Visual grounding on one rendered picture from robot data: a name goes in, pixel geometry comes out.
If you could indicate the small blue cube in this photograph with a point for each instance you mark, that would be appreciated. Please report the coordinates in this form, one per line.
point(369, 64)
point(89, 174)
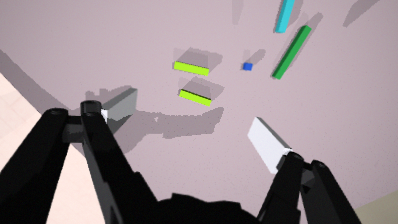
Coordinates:
point(247, 66)

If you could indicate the turquoise rod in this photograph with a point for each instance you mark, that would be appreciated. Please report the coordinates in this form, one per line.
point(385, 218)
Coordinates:
point(284, 16)

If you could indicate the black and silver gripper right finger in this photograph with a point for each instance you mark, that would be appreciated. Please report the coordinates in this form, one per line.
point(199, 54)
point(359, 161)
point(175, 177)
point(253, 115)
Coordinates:
point(323, 200)

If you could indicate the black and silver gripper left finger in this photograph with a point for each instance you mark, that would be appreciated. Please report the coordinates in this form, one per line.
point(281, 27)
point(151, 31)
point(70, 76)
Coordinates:
point(29, 179)

